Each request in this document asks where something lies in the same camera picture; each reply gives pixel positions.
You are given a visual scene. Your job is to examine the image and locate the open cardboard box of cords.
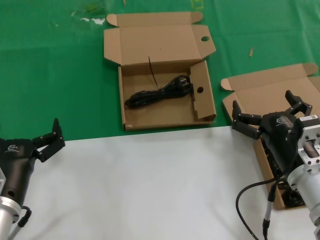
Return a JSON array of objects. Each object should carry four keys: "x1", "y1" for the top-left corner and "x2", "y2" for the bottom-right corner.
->
[{"x1": 220, "y1": 62, "x2": 320, "y2": 211}]

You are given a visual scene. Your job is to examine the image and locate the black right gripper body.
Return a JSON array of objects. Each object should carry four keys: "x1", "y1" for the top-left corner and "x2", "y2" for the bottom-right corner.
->
[{"x1": 259, "y1": 112, "x2": 305, "y2": 175}]

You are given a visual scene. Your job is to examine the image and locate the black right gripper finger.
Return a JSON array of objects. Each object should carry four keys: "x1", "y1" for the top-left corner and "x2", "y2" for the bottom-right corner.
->
[
  {"x1": 231, "y1": 100, "x2": 263, "y2": 140},
  {"x1": 285, "y1": 90, "x2": 313, "y2": 117}
]

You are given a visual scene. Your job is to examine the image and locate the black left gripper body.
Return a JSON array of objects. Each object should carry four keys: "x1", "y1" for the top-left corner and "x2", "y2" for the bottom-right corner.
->
[{"x1": 0, "y1": 137, "x2": 40, "y2": 205}]

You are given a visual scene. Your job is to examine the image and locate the pile of black power cords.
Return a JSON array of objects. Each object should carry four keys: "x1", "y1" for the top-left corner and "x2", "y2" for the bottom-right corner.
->
[{"x1": 262, "y1": 139, "x2": 307, "y2": 208}]

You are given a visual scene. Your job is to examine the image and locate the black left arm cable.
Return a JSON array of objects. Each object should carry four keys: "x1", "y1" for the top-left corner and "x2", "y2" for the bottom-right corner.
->
[{"x1": 7, "y1": 204, "x2": 33, "y2": 240}]

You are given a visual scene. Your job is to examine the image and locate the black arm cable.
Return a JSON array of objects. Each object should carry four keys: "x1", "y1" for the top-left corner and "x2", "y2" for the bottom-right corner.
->
[
  {"x1": 7, "y1": 204, "x2": 33, "y2": 240},
  {"x1": 236, "y1": 174, "x2": 286, "y2": 240}
]

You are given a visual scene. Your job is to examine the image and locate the cardboard box with round holes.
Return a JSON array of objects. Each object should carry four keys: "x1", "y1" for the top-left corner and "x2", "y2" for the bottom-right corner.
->
[{"x1": 103, "y1": 11, "x2": 217, "y2": 132}]

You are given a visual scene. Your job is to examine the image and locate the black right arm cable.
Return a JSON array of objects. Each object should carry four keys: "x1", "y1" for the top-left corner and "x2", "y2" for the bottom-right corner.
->
[{"x1": 236, "y1": 174, "x2": 286, "y2": 240}]

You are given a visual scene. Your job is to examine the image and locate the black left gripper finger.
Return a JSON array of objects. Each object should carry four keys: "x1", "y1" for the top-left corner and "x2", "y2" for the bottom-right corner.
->
[{"x1": 31, "y1": 118, "x2": 66, "y2": 164}]

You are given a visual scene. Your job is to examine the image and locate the black power cord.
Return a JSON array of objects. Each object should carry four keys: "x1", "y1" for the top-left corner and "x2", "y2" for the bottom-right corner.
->
[{"x1": 124, "y1": 56, "x2": 195, "y2": 109}]

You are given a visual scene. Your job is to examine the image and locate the green table mat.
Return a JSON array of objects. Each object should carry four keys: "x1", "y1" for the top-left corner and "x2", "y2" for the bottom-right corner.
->
[{"x1": 0, "y1": 0, "x2": 320, "y2": 146}]

